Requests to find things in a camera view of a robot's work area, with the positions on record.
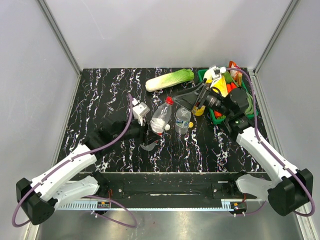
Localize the yellow juice bottle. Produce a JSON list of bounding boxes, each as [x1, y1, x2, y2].
[[191, 105, 206, 117]]

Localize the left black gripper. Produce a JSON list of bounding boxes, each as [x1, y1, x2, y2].
[[113, 114, 162, 146]]

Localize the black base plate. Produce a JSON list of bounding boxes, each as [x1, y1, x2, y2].
[[74, 171, 258, 208]]

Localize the green plastic basket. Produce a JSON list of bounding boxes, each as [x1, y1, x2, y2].
[[208, 72, 254, 125]]

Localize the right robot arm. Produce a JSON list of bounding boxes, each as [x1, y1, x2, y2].
[[173, 82, 316, 217]]

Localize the red snack packet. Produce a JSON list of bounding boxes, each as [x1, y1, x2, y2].
[[228, 60, 243, 81]]

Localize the red-label soda bottle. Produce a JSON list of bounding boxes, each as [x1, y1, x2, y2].
[[150, 96, 174, 135]]

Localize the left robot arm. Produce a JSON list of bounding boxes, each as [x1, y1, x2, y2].
[[11, 120, 161, 227]]

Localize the toy orange carrot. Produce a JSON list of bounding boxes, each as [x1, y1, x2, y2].
[[226, 82, 237, 93]]

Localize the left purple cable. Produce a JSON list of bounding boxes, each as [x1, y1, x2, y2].
[[11, 93, 138, 228]]

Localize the toy napa cabbage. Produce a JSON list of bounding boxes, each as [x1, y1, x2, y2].
[[145, 68, 195, 92]]

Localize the purple cable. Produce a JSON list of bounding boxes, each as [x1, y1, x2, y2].
[[11, 93, 138, 228], [226, 66, 316, 217]]

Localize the clear blue-cap water bottle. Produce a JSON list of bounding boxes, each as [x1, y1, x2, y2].
[[175, 107, 192, 135]]

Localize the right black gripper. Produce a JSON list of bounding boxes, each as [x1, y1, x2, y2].
[[172, 78, 232, 117]]

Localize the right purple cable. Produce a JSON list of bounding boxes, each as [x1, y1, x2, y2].
[[226, 66, 316, 217]]

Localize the white bottle cap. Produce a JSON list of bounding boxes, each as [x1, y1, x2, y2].
[[164, 124, 170, 131]]

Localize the toy green beans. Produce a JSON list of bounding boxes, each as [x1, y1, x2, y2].
[[234, 74, 256, 116]]

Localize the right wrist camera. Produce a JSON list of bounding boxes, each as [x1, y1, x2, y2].
[[203, 65, 227, 88]]

